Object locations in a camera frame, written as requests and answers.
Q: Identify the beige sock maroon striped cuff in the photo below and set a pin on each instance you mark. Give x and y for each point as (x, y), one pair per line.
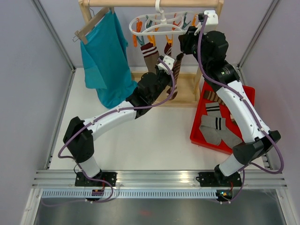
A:
(168, 49)

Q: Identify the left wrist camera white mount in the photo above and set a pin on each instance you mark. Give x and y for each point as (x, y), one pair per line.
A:
(165, 63)

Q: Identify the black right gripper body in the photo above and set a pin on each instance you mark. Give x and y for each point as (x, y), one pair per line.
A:
(191, 44)

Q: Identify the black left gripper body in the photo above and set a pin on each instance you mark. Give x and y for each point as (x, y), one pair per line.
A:
(164, 80)

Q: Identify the wooden clothes rack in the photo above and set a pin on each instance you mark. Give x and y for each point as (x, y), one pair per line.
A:
(97, 5)

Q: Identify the orange clothespin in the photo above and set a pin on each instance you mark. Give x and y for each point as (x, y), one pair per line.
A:
(151, 39)
(195, 20)
(169, 40)
(135, 42)

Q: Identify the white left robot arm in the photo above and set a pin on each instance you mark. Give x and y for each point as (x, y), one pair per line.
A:
(81, 134)

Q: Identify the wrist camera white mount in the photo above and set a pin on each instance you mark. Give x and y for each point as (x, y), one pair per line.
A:
(212, 18)
(165, 63)

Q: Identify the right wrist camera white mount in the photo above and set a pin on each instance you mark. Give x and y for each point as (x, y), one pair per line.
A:
(212, 18)

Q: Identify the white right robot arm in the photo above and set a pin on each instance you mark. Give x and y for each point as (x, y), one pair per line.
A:
(210, 51)

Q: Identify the white clip hanger frame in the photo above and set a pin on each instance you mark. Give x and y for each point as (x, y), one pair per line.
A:
(161, 23)

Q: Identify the wooden clothes hanger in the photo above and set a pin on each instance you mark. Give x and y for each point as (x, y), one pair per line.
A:
(90, 22)

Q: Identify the brown striped sock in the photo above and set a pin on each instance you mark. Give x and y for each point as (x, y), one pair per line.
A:
(176, 72)
(212, 96)

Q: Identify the grey sock black stripes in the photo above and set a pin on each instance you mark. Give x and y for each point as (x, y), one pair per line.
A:
(214, 119)

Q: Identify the teal clothespin front left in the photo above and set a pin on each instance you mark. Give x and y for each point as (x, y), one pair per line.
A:
(140, 40)

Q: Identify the red plastic tray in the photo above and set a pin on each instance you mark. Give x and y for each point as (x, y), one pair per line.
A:
(196, 135)

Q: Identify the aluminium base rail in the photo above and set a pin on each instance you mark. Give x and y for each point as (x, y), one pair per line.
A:
(172, 179)

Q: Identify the teal t-shirt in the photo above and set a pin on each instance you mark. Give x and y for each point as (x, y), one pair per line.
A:
(105, 62)

